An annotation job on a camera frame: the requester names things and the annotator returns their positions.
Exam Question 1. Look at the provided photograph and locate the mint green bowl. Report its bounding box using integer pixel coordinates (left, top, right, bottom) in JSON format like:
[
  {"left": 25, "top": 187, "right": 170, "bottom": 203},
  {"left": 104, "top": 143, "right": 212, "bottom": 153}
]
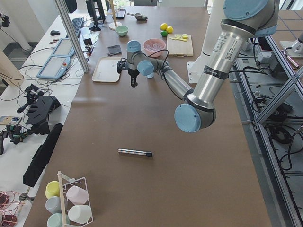
[{"left": 115, "top": 26, "right": 128, "bottom": 37}]

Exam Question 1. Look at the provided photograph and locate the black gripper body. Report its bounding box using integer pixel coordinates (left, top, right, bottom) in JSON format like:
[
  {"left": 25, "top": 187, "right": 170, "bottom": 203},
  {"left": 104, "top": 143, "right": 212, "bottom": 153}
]
[{"left": 116, "top": 58, "right": 139, "bottom": 79}]

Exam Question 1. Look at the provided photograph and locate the yellow lemon near board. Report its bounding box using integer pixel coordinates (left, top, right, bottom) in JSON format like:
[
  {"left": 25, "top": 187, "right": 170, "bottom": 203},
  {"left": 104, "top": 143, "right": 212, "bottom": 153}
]
[{"left": 166, "top": 26, "right": 174, "bottom": 34}]

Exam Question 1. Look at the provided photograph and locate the wooden cutting board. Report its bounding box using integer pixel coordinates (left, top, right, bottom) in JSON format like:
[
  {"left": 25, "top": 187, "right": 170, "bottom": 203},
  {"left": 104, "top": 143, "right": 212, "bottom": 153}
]
[{"left": 167, "top": 34, "right": 194, "bottom": 57}]

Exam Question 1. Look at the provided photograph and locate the yellow lemon outer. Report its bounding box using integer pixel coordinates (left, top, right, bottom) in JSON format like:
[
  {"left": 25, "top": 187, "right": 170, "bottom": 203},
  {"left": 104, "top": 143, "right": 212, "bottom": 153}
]
[{"left": 160, "top": 23, "right": 168, "bottom": 31}]

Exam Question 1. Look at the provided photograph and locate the white cup rack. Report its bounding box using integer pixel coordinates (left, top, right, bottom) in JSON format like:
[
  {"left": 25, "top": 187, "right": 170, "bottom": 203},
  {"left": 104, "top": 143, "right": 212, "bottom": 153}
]
[{"left": 45, "top": 171, "right": 94, "bottom": 227}]

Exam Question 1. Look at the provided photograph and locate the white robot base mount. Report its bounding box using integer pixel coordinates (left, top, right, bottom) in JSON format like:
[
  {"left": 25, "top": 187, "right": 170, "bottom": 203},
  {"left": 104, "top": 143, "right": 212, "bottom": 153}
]
[{"left": 187, "top": 0, "right": 225, "bottom": 84}]

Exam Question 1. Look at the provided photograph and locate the light blue cup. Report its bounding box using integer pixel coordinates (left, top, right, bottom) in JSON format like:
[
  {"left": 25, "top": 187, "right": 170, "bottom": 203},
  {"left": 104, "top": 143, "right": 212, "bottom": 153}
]
[{"left": 146, "top": 73, "right": 154, "bottom": 79}]

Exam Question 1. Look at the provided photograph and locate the black keyboard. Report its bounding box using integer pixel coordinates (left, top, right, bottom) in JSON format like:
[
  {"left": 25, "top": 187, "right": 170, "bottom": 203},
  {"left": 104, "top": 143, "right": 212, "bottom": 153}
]
[{"left": 71, "top": 17, "right": 84, "bottom": 38}]

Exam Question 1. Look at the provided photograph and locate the blue teach pendant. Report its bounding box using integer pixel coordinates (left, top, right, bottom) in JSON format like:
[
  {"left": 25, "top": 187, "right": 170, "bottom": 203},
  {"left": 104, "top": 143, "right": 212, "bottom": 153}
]
[
  {"left": 52, "top": 38, "right": 75, "bottom": 57},
  {"left": 37, "top": 55, "right": 71, "bottom": 79}
]

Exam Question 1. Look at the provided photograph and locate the cream rabbit tray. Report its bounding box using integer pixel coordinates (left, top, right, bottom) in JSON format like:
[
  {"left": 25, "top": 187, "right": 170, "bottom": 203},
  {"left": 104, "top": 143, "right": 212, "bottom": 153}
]
[{"left": 92, "top": 57, "right": 121, "bottom": 83}]

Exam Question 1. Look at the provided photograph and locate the green lime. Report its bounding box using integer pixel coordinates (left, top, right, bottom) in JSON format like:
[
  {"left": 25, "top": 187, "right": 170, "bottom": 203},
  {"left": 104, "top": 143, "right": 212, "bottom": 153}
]
[{"left": 160, "top": 31, "right": 168, "bottom": 37}]

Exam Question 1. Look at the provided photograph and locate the steel muddler black tip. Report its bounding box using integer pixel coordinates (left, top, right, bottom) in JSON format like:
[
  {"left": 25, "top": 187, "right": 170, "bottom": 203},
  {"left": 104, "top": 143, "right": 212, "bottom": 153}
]
[{"left": 118, "top": 148, "right": 152, "bottom": 157}]

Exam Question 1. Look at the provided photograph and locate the metal ice scoop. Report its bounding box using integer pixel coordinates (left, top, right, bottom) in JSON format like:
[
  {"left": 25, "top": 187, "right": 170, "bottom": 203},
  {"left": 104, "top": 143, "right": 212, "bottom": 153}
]
[{"left": 127, "top": 13, "right": 148, "bottom": 21}]

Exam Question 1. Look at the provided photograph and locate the yellow plastic knife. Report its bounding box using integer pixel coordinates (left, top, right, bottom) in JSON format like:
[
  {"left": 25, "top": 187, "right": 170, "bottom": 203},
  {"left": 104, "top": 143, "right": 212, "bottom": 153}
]
[{"left": 169, "top": 37, "right": 187, "bottom": 42}]

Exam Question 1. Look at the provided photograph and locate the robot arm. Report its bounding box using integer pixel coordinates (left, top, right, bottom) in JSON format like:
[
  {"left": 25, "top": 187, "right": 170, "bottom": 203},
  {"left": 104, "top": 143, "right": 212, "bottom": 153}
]
[{"left": 117, "top": 0, "right": 279, "bottom": 132}]

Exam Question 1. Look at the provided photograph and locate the grey folded cloth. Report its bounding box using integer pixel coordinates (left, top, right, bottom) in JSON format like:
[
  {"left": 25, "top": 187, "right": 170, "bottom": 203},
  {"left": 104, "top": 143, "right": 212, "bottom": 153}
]
[{"left": 107, "top": 45, "right": 122, "bottom": 56}]

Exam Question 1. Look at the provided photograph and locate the blue teach pendant near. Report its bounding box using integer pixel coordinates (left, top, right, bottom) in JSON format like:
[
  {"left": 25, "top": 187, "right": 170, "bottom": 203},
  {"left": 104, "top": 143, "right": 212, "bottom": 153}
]
[{"left": 37, "top": 55, "right": 71, "bottom": 79}]

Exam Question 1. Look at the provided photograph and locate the black computer mouse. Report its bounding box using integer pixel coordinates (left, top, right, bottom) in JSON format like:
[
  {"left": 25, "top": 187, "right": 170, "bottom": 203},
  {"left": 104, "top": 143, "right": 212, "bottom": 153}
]
[{"left": 50, "top": 30, "right": 61, "bottom": 36}]

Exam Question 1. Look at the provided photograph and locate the wooden cup stand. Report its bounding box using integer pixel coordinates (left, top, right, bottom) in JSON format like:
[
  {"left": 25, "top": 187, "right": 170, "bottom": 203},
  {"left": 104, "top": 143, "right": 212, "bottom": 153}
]
[{"left": 107, "top": 0, "right": 122, "bottom": 30}]

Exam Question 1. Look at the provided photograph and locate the blue teach pendant far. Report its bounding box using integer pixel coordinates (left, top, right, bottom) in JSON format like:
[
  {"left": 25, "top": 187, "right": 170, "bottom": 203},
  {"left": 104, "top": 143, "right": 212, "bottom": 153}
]
[{"left": 52, "top": 38, "right": 75, "bottom": 57}]

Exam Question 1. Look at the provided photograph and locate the pink bowl of ice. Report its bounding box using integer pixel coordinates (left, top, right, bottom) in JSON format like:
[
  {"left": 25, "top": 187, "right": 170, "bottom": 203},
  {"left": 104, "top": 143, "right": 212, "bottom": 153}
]
[{"left": 143, "top": 38, "right": 166, "bottom": 58}]

